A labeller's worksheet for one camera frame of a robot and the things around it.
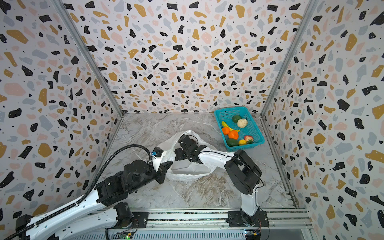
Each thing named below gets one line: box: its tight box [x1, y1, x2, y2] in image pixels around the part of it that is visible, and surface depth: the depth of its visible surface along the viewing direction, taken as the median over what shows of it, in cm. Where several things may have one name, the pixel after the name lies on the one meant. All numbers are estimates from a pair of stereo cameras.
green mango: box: [226, 138, 239, 147], surface depth 101 cm
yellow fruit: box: [238, 139, 247, 145], surface depth 102 cm
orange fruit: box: [228, 130, 239, 140], surface depth 105 cm
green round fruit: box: [232, 115, 242, 124], surface depth 118 cm
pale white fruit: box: [237, 118, 248, 129], surface depth 112 cm
